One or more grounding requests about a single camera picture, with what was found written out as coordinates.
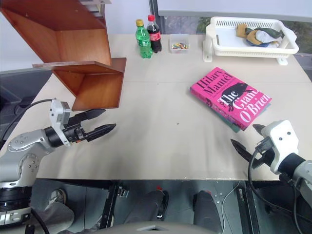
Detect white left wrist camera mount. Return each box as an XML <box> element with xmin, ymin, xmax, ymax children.
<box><xmin>48</xmin><ymin>98</ymin><xmax>73</xmax><ymax>147</ymax></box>

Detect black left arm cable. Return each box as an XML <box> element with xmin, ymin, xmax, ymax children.
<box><xmin>0</xmin><ymin>98</ymin><xmax>54</xmax><ymax>144</ymax></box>

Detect bundle of coloured cloths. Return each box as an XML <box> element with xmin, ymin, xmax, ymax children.
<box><xmin>235</xmin><ymin>23</ymin><xmax>285</xmax><ymax>47</ymax></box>

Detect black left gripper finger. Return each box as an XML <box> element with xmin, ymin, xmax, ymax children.
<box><xmin>69</xmin><ymin>108</ymin><xmax>107</xmax><ymax>125</ymax></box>
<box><xmin>85</xmin><ymin>123</ymin><xmax>117</xmax><ymax>143</ymax></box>

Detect white sneaker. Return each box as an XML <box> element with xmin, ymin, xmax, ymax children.
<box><xmin>50</xmin><ymin>188</ymin><xmax>68</xmax><ymax>206</ymax></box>

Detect white plastic basket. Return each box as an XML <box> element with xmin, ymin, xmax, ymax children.
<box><xmin>202</xmin><ymin>16</ymin><xmax>300</xmax><ymax>65</ymax></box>

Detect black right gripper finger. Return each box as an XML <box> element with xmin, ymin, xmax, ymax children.
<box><xmin>252</xmin><ymin>123</ymin><xmax>266</xmax><ymax>136</ymax></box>
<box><xmin>230</xmin><ymin>138</ymin><xmax>257</xmax><ymax>164</ymax></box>

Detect clear box of coloured bits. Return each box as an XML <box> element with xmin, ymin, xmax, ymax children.
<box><xmin>168</xmin><ymin>34</ymin><xmax>191</xmax><ymax>55</ymax></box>

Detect cola bottle with red cap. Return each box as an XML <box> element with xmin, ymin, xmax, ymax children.
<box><xmin>146</xmin><ymin>14</ymin><xmax>163</xmax><ymax>54</ymax></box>

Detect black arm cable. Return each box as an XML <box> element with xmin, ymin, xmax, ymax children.
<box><xmin>0</xmin><ymin>98</ymin><xmax>54</xmax><ymax>144</ymax></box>
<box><xmin>247</xmin><ymin>143</ymin><xmax>312</xmax><ymax>234</ymax></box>

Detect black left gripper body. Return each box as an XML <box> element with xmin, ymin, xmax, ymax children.
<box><xmin>62</xmin><ymin>118</ymin><xmax>87</xmax><ymax>146</ymax></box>

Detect green plastic soda bottle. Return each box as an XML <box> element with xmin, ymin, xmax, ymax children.
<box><xmin>135</xmin><ymin>19</ymin><xmax>154</xmax><ymax>59</ymax></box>

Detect white board with grey frame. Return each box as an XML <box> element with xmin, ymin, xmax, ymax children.
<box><xmin>157</xmin><ymin>0</ymin><xmax>312</xmax><ymax>23</ymax></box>

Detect dark grey furniture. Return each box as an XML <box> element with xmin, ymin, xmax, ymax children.
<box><xmin>0</xmin><ymin>69</ymin><xmax>54</xmax><ymax>145</ymax></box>

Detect pink hardcover book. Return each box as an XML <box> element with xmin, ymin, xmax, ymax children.
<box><xmin>190</xmin><ymin>66</ymin><xmax>273</xmax><ymax>131</ymax></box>

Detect dark rounded shape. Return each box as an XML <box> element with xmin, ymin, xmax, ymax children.
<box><xmin>125</xmin><ymin>189</ymin><xmax>170</xmax><ymax>223</ymax></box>
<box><xmin>193</xmin><ymin>190</ymin><xmax>223</xmax><ymax>233</ymax></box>

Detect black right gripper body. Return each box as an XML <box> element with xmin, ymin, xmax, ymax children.
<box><xmin>252</xmin><ymin>136</ymin><xmax>277</xmax><ymax>170</ymax></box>

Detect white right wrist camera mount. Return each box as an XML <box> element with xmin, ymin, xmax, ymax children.
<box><xmin>260</xmin><ymin>119</ymin><xmax>300</xmax><ymax>175</ymax></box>

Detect grey trouser leg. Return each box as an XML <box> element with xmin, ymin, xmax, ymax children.
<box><xmin>28</xmin><ymin>201</ymin><xmax>75</xmax><ymax>234</ymax></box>

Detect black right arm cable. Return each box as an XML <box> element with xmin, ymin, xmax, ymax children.
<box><xmin>247</xmin><ymin>143</ymin><xmax>312</xmax><ymax>234</ymax></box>

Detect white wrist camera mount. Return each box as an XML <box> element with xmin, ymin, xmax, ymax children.
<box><xmin>260</xmin><ymin>119</ymin><xmax>300</xmax><ymax>175</ymax></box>
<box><xmin>48</xmin><ymin>98</ymin><xmax>73</xmax><ymax>147</ymax></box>

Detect thin white cable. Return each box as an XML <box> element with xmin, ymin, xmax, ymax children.
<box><xmin>218</xmin><ymin>180</ymin><xmax>241</xmax><ymax>234</ymax></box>

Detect wooden shelf unit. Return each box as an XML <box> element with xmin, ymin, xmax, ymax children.
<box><xmin>0</xmin><ymin>0</ymin><xmax>127</xmax><ymax>112</ymax></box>

